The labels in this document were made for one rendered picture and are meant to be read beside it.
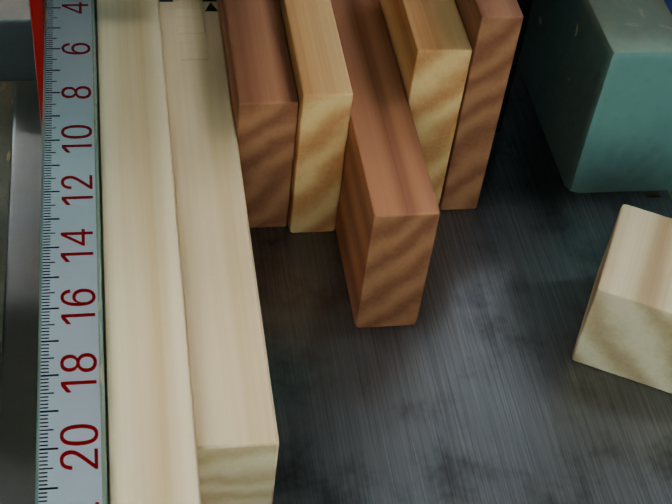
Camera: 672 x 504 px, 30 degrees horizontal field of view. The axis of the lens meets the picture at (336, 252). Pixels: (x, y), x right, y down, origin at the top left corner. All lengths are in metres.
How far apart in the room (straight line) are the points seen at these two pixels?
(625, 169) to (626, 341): 0.08
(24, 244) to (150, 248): 0.20
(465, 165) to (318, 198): 0.05
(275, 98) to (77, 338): 0.11
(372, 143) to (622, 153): 0.10
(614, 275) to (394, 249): 0.06
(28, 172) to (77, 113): 0.19
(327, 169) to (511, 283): 0.07
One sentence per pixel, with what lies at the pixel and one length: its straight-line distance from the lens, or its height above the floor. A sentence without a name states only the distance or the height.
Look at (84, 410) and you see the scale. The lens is 0.28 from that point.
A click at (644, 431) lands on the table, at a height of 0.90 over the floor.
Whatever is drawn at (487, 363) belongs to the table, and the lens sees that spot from 0.37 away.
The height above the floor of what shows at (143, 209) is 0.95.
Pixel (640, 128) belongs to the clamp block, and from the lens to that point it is 0.42.
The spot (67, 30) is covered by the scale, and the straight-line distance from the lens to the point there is 0.38.
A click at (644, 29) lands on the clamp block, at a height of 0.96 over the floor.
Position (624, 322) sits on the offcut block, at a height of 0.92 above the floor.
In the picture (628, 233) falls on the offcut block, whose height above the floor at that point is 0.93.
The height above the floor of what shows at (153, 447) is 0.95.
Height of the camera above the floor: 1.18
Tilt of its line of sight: 46 degrees down
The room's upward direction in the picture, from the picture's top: 8 degrees clockwise
